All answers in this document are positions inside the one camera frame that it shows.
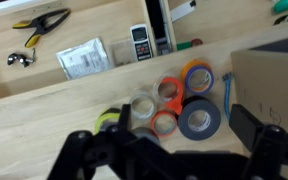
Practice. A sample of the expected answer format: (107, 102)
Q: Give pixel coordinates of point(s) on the white strip with black clip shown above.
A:
(183, 10)

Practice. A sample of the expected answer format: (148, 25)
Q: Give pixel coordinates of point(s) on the orange tape dispenser roll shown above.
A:
(173, 102)

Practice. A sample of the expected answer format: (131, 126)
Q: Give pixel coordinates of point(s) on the yellow black spring clamp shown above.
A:
(40, 25)

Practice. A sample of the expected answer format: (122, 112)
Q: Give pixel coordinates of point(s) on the clear tape roll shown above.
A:
(143, 106)

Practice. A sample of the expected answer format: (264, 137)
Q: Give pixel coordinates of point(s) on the purple orange stacked tape rolls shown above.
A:
(197, 77)

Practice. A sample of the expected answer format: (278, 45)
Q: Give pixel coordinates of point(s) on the red tape roll small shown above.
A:
(196, 42)

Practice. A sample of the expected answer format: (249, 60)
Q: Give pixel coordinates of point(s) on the white handheld meter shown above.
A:
(141, 42)

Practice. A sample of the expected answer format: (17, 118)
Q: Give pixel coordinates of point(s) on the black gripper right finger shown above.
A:
(245, 125)

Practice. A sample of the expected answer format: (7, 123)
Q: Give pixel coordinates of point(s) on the yellow tape roll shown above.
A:
(111, 115)

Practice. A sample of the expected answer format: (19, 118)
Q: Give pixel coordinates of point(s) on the green tape roll small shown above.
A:
(183, 45)

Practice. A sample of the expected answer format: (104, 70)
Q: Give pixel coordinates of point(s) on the small black metal clamp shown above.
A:
(23, 59)

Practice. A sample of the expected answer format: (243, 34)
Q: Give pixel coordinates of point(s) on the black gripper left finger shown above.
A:
(125, 117)

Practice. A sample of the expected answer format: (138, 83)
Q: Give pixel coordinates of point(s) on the clear plastic bag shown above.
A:
(122, 52)

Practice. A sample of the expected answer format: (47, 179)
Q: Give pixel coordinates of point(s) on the grey tape roll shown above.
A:
(199, 119)

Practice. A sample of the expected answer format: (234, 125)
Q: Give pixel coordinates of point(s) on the silver foil packet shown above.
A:
(85, 59)

